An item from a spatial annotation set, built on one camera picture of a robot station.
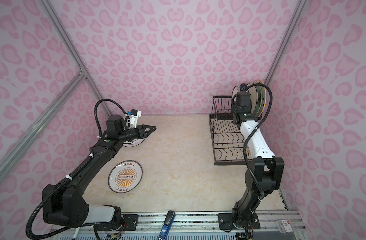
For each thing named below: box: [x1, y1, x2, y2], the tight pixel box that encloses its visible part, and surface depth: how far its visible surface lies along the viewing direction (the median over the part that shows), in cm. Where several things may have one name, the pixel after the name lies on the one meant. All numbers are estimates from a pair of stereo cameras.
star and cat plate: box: [253, 80, 267, 117], surface depth 81 cm
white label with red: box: [281, 219, 293, 233], surface depth 72 cm
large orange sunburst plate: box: [107, 160, 143, 194], surface depth 90 cm
